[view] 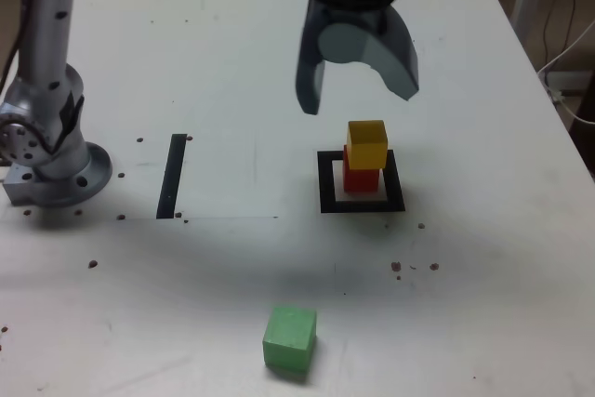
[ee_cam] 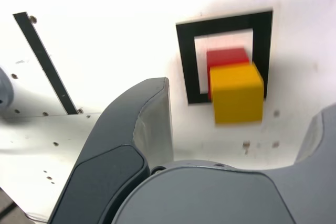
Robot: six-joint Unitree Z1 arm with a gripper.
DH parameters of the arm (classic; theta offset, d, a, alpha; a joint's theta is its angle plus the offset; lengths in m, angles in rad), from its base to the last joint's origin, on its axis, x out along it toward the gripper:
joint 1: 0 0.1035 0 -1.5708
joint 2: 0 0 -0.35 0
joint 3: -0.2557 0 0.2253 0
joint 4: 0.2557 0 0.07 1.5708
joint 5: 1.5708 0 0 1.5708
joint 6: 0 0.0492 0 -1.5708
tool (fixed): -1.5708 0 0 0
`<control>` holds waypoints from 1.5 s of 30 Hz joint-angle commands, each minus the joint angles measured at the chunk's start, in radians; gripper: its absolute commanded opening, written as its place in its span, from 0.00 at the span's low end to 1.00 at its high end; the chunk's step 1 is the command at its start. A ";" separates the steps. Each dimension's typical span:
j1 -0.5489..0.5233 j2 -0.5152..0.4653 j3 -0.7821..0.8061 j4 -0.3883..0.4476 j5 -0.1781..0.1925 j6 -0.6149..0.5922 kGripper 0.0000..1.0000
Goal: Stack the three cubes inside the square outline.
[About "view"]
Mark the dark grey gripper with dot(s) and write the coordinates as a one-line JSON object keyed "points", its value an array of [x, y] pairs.
{"points": [[353, 16]]}

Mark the yellow cube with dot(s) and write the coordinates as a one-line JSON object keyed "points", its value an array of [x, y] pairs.
{"points": [[367, 146]]}

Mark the red cube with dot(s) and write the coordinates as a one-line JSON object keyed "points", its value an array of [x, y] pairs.
{"points": [[360, 181]]}

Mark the green cube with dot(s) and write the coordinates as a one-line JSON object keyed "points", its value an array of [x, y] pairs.
{"points": [[289, 339]]}

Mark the black tape square outline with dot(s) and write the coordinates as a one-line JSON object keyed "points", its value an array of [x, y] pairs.
{"points": [[325, 188]]}

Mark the black tape strip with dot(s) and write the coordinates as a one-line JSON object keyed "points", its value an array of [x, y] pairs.
{"points": [[171, 174]]}

